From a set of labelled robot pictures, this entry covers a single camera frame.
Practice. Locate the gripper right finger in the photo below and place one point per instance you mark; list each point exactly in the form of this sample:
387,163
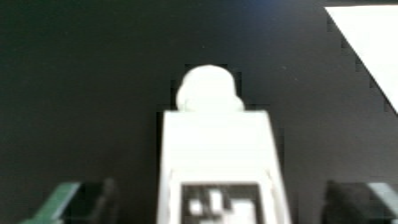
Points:
361,203

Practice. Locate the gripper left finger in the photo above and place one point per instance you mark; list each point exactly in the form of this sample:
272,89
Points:
80,204

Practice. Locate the white table leg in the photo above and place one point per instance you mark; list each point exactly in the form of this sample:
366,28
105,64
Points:
220,185

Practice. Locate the white marker sheet with tags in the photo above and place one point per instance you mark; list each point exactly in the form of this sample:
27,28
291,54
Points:
368,26

